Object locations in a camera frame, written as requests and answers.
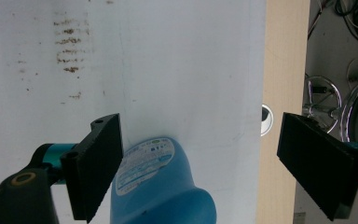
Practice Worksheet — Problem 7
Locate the blue plastic bottle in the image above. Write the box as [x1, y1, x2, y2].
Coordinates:
[109, 136, 217, 224]

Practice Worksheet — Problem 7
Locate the round cable grommet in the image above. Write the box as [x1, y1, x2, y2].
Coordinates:
[260, 104, 275, 137]

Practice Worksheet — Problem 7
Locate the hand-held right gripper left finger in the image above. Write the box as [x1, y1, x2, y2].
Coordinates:
[31, 113, 124, 224]

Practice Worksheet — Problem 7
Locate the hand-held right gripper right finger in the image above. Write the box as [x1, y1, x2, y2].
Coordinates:
[276, 112, 358, 222]

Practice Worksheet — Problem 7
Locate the white table cover sheet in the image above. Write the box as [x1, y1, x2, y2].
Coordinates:
[0, 0, 267, 224]

